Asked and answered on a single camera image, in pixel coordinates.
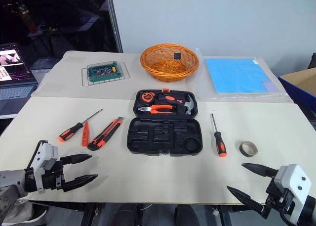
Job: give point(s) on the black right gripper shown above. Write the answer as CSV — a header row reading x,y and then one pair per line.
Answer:
x,y
277,198

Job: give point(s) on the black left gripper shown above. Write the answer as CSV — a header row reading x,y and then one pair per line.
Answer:
x,y
53,180

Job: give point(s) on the grey tape roll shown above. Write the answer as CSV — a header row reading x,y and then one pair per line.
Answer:
x,y
243,150

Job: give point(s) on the small orange test pen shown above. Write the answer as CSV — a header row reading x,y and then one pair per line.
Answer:
x,y
85,135

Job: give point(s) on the black orange utility knife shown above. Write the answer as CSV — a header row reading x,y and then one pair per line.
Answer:
x,y
105,134

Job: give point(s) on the black rugged case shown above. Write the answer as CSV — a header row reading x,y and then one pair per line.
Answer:
x,y
164,139

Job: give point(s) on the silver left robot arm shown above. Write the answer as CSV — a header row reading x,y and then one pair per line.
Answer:
x,y
11,177

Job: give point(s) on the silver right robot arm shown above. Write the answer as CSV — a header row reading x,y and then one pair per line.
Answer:
x,y
309,208

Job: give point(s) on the dark rounded shape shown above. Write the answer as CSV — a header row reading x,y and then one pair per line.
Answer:
x,y
186,216

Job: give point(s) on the open laptop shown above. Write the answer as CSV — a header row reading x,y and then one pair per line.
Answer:
x,y
14,92

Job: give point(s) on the green screwdriver bit case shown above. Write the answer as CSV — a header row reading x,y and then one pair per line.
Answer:
x,y
103,72

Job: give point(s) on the orange black tape measure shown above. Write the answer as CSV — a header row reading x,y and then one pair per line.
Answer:
x,y
147,97

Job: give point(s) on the clear plastic bag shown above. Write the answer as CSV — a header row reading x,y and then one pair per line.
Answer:
x,y
205,92

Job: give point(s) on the blue cardboard box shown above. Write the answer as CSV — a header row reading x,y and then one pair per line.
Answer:
x,y
287,83

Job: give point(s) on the green circuit board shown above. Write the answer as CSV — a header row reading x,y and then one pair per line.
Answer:
x,y
124,72

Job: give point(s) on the blue paper pad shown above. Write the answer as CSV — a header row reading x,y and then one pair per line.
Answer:
x,y
237,75

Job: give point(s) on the orange wicker basket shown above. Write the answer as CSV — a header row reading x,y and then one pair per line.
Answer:
x,y
170,74

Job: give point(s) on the black object behind box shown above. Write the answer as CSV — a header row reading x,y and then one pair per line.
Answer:
x,y
313,60

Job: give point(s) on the small black square chip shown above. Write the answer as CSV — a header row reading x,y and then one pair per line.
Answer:
x,y
177,56

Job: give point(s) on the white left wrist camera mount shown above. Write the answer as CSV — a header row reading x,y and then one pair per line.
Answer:
x,y
45,154

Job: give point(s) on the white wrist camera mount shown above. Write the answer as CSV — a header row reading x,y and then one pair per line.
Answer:
x,y
45,154
293,179

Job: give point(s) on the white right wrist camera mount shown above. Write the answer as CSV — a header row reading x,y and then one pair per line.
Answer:
x,y
293,179

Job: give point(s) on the aluminium frame post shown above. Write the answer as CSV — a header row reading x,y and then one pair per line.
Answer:
x,y
114,20

